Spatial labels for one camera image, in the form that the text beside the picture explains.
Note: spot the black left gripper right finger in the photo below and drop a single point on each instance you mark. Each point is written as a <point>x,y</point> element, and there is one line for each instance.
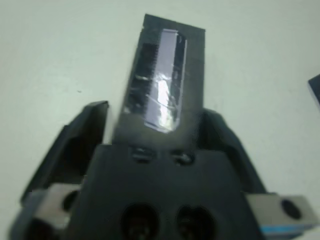
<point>232,155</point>

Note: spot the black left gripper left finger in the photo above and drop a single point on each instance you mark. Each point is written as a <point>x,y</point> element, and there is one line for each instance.
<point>75,145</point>

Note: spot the black box base white insert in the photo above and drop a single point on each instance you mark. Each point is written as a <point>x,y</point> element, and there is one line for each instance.
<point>315,87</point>

